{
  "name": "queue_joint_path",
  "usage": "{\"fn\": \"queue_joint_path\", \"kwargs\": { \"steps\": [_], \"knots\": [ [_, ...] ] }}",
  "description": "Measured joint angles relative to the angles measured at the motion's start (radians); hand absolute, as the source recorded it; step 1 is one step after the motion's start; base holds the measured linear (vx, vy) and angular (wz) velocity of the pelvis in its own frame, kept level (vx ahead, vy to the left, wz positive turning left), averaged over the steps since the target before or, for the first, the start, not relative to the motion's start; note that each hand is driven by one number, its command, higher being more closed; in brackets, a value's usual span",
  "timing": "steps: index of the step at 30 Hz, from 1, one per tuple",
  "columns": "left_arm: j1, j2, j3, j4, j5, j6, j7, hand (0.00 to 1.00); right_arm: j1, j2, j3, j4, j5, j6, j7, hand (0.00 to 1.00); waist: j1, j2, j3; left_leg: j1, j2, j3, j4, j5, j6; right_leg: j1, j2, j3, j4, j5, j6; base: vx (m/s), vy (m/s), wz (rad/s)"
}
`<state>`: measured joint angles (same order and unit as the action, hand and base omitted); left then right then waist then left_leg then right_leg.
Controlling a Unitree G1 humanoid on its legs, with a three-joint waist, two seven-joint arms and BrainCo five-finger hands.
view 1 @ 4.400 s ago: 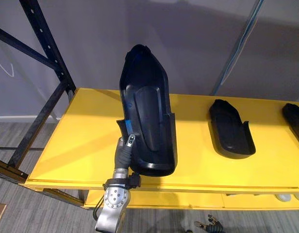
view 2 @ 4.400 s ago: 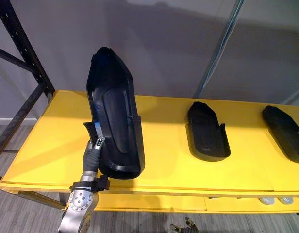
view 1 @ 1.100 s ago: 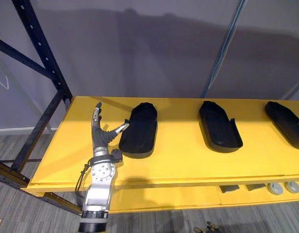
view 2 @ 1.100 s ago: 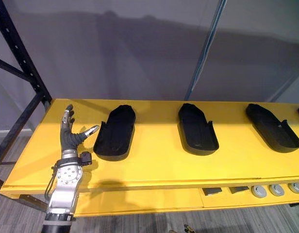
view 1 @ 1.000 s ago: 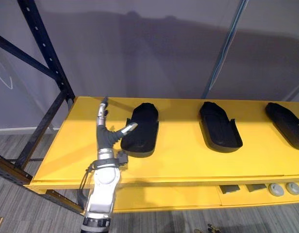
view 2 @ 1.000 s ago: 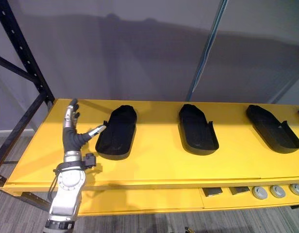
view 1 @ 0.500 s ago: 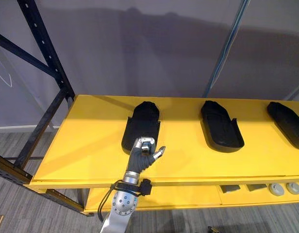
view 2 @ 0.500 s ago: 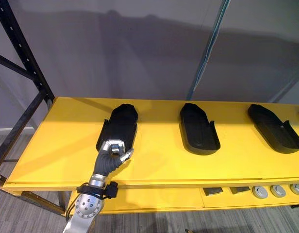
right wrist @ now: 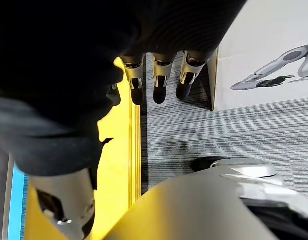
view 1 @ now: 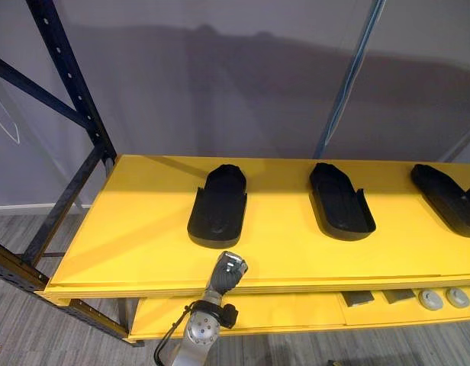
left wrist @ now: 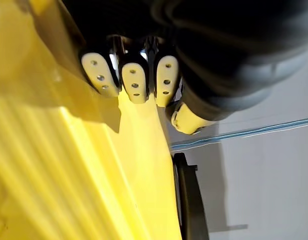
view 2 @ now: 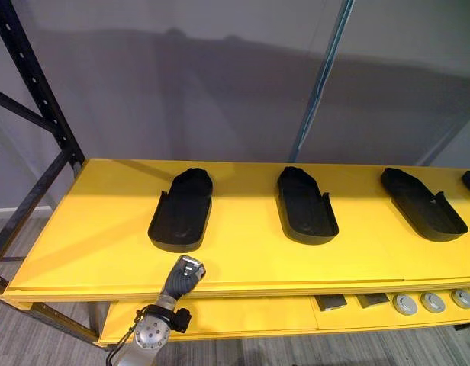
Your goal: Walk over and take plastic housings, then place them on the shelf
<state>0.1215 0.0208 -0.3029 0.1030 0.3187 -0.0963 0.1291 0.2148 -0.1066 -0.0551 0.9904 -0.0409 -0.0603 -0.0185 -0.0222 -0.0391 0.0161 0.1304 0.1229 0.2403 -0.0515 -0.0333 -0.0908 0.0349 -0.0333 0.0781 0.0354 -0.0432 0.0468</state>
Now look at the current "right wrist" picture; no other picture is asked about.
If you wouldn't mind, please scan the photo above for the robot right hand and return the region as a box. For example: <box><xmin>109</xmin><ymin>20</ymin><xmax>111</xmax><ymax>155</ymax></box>
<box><xmin>0</xmin><ymin>0</ymin><xmax>248</xmax><ymax>240</ymax></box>

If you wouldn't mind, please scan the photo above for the yellow shelf board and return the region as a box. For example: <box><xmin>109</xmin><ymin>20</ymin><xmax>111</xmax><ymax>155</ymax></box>
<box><xmin>23</xmin><ymin>56</ymin><xmax>144</xmax><ymax>240</ymax></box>

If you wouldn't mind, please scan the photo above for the dark robot foot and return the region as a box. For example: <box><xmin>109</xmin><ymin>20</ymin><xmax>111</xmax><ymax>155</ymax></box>
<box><xmin>192</xmin><ymin>155</ymin><xmax>247</xmax><ymax>173</ymax></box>

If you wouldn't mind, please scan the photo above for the silver robot leg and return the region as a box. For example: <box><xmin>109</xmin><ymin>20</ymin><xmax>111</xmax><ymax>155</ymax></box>
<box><xmin>103</xmin><ymin>159</ymin><xmax>308</xmax><ymax>240</ymax></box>

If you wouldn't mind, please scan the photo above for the white box with robot print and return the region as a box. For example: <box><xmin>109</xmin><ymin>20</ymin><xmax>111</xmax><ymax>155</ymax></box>
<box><xmin>208</xmin><ymin>0</ymin><xmax>308</xmax><ymax>112</ymax></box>

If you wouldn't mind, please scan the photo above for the blue shelf post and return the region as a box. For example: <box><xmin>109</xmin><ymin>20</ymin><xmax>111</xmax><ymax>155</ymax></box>
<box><xmin>7</xmin><ymin>156</ymin><xmax>30</xmax><ymax>240</ymax></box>

